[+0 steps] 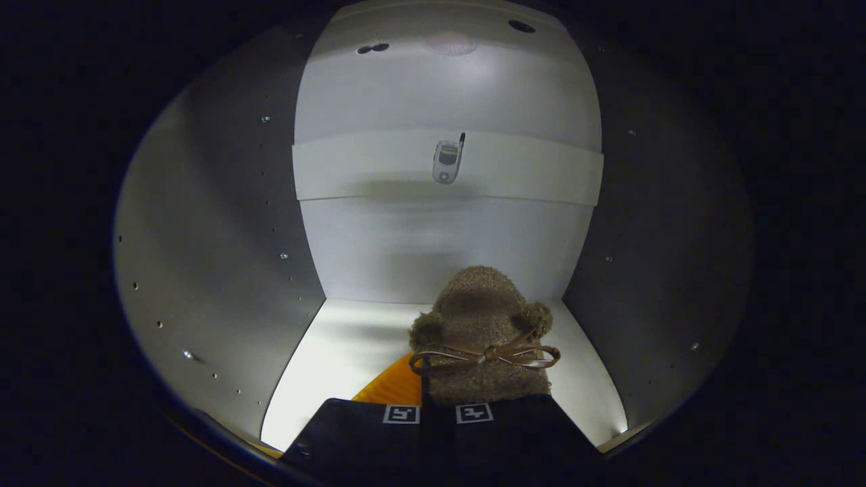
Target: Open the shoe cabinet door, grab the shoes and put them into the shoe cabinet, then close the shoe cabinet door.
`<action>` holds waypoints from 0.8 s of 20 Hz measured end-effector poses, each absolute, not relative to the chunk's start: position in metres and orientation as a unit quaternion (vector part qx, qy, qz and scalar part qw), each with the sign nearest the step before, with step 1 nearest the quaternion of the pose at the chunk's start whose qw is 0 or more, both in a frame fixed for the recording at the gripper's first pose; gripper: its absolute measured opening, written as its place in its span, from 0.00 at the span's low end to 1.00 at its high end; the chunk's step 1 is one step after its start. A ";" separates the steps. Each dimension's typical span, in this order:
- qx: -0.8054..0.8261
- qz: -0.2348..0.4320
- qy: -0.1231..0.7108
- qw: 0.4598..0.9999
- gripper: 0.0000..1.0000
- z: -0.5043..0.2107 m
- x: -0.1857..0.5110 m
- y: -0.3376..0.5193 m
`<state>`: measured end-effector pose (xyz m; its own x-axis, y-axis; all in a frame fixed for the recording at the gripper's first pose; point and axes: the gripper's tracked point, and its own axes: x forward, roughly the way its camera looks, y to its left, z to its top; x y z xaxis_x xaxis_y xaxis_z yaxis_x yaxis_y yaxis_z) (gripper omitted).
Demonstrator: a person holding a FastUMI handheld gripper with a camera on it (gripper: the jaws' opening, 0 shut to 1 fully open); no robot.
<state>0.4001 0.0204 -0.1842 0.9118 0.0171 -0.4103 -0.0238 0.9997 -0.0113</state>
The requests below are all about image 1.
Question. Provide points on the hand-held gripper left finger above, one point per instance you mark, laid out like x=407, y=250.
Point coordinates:
x=358, y=439

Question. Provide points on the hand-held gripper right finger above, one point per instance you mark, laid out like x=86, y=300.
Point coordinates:
x=514, y=439

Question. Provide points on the brown fluffy shoe with bow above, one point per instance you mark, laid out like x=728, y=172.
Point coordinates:
x=477, y=304

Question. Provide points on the grey shoe cabinet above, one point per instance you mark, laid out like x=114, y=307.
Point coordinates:
x=446, y=230

